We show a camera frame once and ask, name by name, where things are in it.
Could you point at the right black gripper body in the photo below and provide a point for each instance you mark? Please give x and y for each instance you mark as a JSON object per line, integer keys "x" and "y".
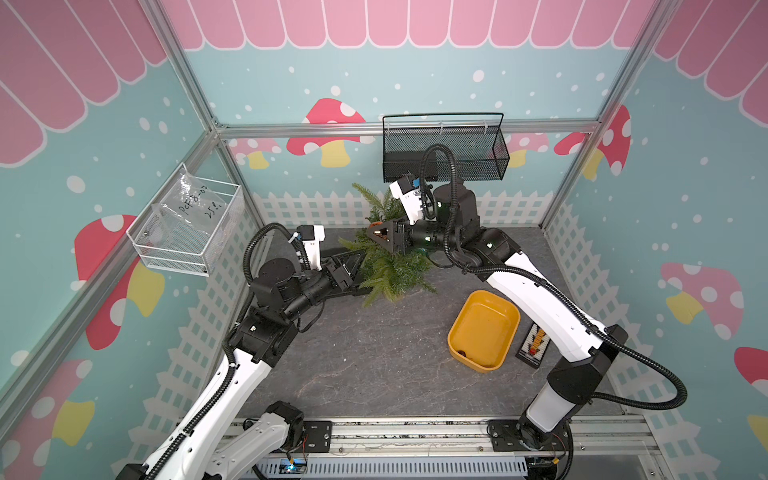
{"x": 400, "y": 240}

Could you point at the black wire mesh basket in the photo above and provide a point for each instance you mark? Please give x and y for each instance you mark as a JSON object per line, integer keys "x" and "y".
{"x": 474, "y": 142}

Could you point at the clear plastic zip bag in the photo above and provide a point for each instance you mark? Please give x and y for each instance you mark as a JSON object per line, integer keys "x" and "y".
{"x": 192, "y": 207}

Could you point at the green circuit board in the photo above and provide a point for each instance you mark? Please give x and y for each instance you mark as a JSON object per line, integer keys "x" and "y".
{"x": 292, "y": 467}

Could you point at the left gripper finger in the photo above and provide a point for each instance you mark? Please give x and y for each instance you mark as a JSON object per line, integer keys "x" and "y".
{"x": 350, "y": 260}
{"x": 356, "y": 278}

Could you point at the black box in basket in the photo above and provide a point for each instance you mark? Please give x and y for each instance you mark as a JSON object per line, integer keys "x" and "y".
{"x": 399, "y": 163}

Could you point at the yellow plastic bin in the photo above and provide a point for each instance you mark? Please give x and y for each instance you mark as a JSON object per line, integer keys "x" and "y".
{"x": 484, "y": 329}

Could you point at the aluminium front rail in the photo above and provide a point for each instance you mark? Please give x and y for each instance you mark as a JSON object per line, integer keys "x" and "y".
{"x": 466, "y": 436}

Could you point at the small green christmas tree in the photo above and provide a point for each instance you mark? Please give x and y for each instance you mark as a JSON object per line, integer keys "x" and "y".
{"x": 387, "y": 275}

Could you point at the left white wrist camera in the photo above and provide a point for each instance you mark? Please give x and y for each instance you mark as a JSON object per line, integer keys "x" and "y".
{"x": 310, "y": 237}

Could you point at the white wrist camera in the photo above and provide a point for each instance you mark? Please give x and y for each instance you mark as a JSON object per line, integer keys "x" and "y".
{"x": 415, "y": 197}
{"x": 310, "y": 237}

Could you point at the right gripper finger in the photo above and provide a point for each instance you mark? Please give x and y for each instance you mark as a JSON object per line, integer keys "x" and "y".
{"x": 389, "y": 242}
{"x": 391, "y": 226}

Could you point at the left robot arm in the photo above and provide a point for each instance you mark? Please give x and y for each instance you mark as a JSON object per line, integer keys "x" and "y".
{"x": 287, "y": 274}

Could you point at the white slotted cable duct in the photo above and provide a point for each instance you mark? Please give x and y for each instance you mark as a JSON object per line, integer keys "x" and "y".
{"x": 404, "y": 468}

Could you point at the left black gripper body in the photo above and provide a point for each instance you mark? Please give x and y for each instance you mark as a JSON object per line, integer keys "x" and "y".
{"x": 343, "y": 281}

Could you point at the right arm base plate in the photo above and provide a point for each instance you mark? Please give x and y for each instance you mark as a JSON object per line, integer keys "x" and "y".
{"x": 508, "y": 435}

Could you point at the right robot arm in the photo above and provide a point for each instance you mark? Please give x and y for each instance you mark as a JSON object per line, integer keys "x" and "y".
{"x": 446, "y": 220}

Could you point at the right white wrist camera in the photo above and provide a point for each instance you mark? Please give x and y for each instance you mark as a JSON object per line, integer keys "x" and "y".
{"x": 415, "y": 197}

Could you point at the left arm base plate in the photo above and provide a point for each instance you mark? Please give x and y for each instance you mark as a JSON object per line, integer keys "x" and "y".
{"x": 314, "y": 437}

